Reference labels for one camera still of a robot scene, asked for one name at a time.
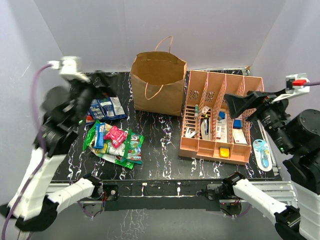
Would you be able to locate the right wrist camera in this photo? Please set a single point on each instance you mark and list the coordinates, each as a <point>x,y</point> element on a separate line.
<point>295,86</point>

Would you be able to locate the red white small box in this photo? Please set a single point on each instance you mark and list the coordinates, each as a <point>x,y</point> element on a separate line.
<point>220,132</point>

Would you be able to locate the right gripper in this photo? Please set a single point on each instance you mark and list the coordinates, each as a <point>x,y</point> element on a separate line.
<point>237,103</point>

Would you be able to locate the blue Burts chips bag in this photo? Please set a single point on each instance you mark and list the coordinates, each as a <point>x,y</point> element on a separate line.
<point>89,120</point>

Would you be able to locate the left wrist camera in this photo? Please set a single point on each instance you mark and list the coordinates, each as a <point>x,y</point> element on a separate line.
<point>69,68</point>

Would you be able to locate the blue tape dispenser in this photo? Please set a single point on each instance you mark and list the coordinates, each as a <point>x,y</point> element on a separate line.
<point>221,116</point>

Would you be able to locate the pink candy packet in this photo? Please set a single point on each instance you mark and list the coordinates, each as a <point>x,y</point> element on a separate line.
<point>116,135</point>

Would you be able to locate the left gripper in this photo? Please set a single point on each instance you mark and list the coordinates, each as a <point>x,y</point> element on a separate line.
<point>107,86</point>

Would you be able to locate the pink plastic desk organizer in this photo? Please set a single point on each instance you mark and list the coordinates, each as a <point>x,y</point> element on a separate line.
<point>205,99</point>

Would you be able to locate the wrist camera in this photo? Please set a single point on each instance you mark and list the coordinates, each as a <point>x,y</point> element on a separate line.
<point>69,68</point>
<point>295,86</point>

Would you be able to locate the brown paper bag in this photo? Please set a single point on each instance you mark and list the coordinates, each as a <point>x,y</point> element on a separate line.
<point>158,80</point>

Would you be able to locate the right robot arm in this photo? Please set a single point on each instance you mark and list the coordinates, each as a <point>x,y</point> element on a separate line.
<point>298,137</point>

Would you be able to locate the blue round eraser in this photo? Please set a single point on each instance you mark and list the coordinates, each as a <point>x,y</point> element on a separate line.
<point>237,124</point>

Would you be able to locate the dark blue chips bag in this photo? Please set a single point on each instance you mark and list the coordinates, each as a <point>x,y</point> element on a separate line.
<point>112,109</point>

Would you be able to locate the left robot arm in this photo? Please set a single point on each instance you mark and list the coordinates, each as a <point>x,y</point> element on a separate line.
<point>32,208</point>

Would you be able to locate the white card pack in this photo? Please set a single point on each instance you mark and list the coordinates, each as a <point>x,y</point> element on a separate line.
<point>238,136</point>

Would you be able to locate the blue white snack pack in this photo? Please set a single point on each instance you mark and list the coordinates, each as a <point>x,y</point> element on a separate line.
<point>96,111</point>

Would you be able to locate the green red snack packet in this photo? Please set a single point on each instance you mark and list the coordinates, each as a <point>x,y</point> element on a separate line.
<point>121,150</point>

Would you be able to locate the blue snack bar wrapper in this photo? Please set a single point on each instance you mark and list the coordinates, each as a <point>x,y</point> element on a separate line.
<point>99,135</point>

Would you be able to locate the yellow sticky note pad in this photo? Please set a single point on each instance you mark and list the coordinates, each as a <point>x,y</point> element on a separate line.
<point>224,152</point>

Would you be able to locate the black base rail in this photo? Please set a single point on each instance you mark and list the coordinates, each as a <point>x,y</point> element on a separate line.
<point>166,194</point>

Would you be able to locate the Fox's mint candy bag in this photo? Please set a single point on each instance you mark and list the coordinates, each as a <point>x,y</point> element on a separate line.
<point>134,155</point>

